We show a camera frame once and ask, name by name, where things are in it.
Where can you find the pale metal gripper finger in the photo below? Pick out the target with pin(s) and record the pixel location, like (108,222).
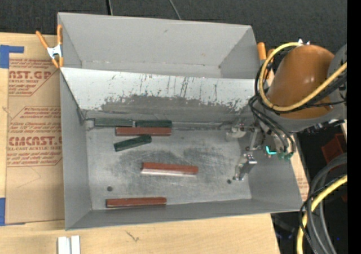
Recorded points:
(244,167)
(235,133)

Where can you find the red-brown flat block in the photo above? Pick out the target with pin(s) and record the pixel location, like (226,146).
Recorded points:
(144,131)
(169,168)
(135,202)

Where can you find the dark green flat block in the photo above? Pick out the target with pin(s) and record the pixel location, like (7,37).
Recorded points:
(153,123)
(112,122)
(132,142)

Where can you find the brown cardboard board, red print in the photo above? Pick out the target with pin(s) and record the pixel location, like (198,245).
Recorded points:
(31,134)

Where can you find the grey metal bin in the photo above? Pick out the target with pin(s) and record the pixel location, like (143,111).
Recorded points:
(158,97)

